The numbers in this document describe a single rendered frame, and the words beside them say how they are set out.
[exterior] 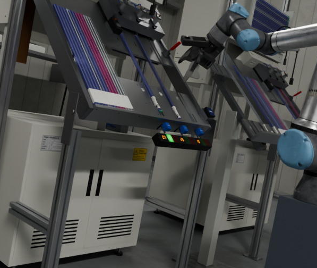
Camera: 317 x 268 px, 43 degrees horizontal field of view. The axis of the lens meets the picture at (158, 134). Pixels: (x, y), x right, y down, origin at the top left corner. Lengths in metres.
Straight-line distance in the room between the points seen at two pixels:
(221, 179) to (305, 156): 0.93
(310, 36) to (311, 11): 3.78
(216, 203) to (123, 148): 0.58
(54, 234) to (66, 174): 0.20
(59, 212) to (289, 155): 0.74
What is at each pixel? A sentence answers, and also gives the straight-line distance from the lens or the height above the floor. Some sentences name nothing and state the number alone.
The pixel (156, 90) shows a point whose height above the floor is 0.84.
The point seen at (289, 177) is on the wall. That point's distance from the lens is 5.04.
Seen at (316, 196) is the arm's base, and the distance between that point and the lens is 1.39.
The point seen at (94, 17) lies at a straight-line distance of 1.84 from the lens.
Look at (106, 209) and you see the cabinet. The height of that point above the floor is 0.26.
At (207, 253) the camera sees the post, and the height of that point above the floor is 0.07.
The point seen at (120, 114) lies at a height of 0.72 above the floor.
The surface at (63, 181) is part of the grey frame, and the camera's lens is 1.35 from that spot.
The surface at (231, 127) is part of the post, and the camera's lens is 2.11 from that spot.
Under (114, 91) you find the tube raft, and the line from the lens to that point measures 1.49.
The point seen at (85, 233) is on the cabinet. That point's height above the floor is 0.16.
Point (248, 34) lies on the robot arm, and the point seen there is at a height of 1.08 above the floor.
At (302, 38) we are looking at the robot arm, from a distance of 1.54.
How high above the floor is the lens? 0.74
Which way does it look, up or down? 3 degrees down
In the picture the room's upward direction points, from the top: 11 degrees clockwise
